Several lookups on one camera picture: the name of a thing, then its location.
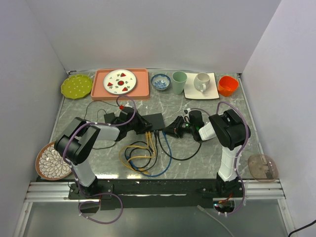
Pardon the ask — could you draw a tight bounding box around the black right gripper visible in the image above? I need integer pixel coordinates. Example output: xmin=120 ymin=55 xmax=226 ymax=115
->
xmin=162 ymin=116 xmax=195 ymax=138

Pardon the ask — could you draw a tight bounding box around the black network switch box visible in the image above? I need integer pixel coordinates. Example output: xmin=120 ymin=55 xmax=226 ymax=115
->
xmin=143 ymin=113 xmax=165 ymax=132

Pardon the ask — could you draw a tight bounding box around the blue ethernet cable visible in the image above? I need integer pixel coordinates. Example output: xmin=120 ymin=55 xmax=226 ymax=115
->
xmin=125 ymin=130 xmax=173 ymax=177

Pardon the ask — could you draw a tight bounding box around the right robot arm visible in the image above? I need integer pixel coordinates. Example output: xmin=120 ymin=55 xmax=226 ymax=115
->
xmin=162 ymin=109 xmax=251 ymax=197

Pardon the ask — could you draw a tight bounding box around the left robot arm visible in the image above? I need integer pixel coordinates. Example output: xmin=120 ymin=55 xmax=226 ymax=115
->
xmin=54 ymin=107 xmax=153 ymax=198

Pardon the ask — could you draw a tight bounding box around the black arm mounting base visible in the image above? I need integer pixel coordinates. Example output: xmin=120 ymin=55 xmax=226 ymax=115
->
xmin=68 ymin=179 xmax=244 ymax=210

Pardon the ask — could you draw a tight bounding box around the pink plastic tray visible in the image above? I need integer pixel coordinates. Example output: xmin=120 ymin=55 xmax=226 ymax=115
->
xmin=91 ymin=69 xmax=150 ymax=101

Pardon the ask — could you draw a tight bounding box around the black power adapter brick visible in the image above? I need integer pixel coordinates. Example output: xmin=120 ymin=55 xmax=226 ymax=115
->
xmin=104 ymin=113 xmax=116 ymax=123

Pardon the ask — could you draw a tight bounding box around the white square plate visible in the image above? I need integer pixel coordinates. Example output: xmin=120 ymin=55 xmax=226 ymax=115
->
xmin=184 ymin=73 xmax=219 ymax=100

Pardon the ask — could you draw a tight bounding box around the blue white patterned bowl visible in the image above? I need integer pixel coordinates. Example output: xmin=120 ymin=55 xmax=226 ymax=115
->
xmin=151 ymin=74 xmax=171 ymax=91

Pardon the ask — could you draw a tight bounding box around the white watermelon pattern plate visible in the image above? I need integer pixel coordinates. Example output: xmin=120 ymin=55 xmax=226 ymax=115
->
xmin=103 ymin=69 xmax=137 ymax=95

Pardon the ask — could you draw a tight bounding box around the pale green cup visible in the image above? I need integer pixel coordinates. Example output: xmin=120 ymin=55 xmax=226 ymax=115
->
xmin=172 ymin=71 xmax=187 ymax=95

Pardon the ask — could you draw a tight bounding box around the white ceramic mug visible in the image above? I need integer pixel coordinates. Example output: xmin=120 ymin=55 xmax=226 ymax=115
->
xmin=194 ymin=73 xmax=210 ymax=93

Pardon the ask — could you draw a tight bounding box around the orange plastic bowl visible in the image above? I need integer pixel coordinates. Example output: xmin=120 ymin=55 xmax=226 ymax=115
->
xmin=218 ymin=76 xmax=239 ymax=97

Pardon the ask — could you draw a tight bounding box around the green dotted plate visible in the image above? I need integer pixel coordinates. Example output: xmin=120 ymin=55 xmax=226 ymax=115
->
xmin=61 ymin=75 xmax=93 ymax=99

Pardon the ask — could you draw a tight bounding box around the transparent brown oval dish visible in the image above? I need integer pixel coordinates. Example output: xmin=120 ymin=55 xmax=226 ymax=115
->
xmin=248 ymin=154 xmax=279 ymax=183

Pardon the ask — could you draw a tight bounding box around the brown petal pattern plate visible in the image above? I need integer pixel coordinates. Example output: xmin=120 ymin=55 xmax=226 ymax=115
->
xmin=35 ymin=142 xmax=72 ymax=181

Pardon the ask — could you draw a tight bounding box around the thin black power cord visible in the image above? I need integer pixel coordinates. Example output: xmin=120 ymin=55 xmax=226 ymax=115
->
xmin=83 ymin=101 xmax=121 ymax=150

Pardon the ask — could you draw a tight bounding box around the white loose cable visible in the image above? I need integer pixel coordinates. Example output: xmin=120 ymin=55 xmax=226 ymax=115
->
xmin=197 ymin=204 xmax=235 ymax=237

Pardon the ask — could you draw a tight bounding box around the aluminium frame rail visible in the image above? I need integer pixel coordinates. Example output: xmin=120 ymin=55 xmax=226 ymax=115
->
xmin=24 ymin=180 xmax=286 ymax=202

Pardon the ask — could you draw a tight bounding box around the black cord bottom right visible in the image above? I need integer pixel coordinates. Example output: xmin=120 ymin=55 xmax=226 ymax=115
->
xmin=287 ymin=221 xmax=316 ymax=237

